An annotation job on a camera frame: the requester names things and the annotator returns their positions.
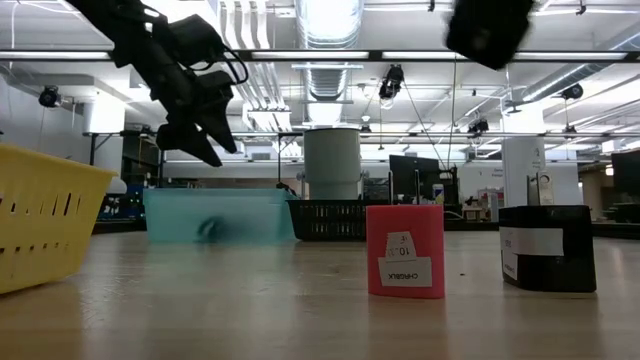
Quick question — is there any black overhead frame beam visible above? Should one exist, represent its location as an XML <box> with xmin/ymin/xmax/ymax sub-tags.
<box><xmin>0</xmin><ymin>48</ymin><xmax>640</xmax><ymax>64</ymax></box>

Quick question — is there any pink box with white labels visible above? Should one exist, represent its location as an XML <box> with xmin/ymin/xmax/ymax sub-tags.
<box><xmin>365</xmin><ymin>203</ymin><xmax>447</xmax><ymax>301</ymax></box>

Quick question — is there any black slotted plastic basket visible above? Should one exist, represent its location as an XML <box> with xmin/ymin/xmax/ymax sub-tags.
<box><xmin>286</xmin><ymin>198</ymin><xmax>369</xmax><ymax>243</ymax></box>

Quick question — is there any silver ceiling air duct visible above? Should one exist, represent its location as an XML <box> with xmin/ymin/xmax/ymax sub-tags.
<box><xmin>293</xmin><ymin>0</ymin><xmax>366</xmax><ymax>127</ymax></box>

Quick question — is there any teal translucent plastic bin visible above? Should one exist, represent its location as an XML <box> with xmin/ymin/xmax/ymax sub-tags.
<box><xmin>142</xmin><ymin>187</ymin><xmax>301</xmax><ymax>247</ymax></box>

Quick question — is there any black computer monitor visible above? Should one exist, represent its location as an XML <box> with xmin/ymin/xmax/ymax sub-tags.
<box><xmin>388</xmin><ymin>154</ymin><xmax>442</xmax><ymax>205</ymax></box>

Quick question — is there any black box with white labels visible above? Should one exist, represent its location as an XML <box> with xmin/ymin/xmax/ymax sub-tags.
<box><xmin>497</xmin><ymin>204</ymin><xmax>598</xmax><ymax>294</ymax></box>

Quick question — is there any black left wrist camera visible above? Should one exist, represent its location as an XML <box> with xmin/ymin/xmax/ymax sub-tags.
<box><xmin>167</xmin><ymin>13</ymin><xmax>250</xmax><ymax>87</ymax></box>

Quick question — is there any black ceiling mounted device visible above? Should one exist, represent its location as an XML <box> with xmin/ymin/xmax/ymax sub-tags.
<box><xmin>38</xmin><ymin>85</ymin><xmax>63</xmax><ymax>109</ymax></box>
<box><xmin>560</xmin><ymin>82</ymin><xmax>585</xmax><ymax>102</ymax></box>

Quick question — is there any yellow slotted plastic basket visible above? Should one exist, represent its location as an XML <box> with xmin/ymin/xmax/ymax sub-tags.
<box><xmin>0</xmin><ymin>143</ymin><xmax>119</xmax><ymax>296</ymax></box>

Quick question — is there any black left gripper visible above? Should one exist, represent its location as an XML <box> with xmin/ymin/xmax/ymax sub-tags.
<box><xmin>148</xmin><ymin>58</ymin><xmax>239</xmax><ymax>169</ymax></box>

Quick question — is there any black table edge rail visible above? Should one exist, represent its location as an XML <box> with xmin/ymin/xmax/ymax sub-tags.
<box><xmin>91</xmin><ymin>219</ymin><xmax>640</xmax><ymax>240</ymax></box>

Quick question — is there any black hanging overhead camera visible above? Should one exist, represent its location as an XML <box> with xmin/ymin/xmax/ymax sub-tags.
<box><xmin>377</xmin><ymin>63</ymin><xmax>406</xmax><ymax>101</ymax></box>

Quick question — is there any white building pillar with sign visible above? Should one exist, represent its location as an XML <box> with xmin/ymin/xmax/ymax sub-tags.
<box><xmin>501</xmin><ymin>106</ymin><xmax>547</xmax><ymax>207</ymax></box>

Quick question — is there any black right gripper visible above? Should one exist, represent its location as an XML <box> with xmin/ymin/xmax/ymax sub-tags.
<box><xmin>443</xmin><ymin>0</ymin><xmax>537</xmax><ymax>72</ymax></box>

